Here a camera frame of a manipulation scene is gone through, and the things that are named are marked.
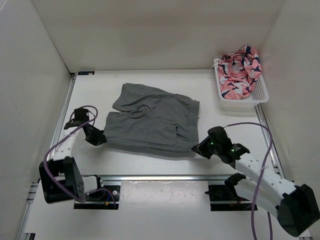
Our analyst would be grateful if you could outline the grey shorts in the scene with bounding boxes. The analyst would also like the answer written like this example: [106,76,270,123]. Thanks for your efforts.
[104,83,200,154]

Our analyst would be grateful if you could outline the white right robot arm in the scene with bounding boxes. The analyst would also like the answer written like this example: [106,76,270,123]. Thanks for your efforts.
[192,126,320,237]

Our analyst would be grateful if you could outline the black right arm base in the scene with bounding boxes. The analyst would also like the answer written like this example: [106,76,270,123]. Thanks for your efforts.
[204,173,252,212]

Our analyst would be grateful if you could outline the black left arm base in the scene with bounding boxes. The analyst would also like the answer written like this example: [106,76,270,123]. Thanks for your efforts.
[73,181,121,211]

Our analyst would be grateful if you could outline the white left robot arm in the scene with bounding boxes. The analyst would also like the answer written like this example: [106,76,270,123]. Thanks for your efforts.
[39,100,200,204]

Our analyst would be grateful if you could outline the pink patterned shorts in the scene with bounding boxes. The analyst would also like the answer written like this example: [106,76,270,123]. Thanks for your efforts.
[215,45,262,100]

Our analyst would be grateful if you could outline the white plastic basket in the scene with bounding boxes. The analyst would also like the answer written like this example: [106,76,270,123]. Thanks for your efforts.
[209,56,269,111]

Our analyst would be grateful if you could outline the right aluminium frame rail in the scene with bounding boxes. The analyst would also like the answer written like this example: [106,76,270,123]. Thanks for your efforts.
[254,104,313,240]

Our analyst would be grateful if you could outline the aluminium frame rail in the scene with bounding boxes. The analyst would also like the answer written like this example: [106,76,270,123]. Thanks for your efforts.
[254,104,313,240]
[15,72,78,240]

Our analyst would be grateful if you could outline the left aluminium frame rail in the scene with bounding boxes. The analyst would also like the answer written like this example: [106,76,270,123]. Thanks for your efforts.
[15,72,78,240]

